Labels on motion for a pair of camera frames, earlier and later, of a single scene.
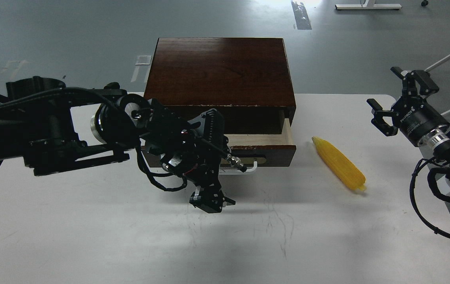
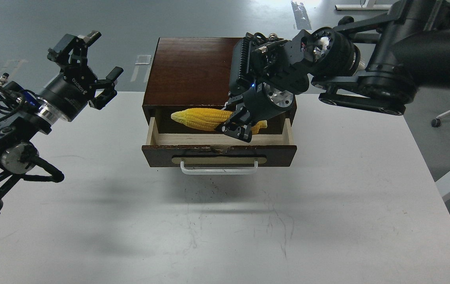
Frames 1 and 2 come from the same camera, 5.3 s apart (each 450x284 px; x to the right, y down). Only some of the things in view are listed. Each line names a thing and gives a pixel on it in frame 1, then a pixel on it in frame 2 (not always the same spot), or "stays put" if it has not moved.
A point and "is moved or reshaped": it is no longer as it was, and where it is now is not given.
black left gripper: (210, 198) → (70, 91)
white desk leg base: (370, 5) stays put
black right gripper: (413, 115) → (251, 106)
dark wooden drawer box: (247, 80) stays put
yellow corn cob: (340, 165) is moved or reshaped
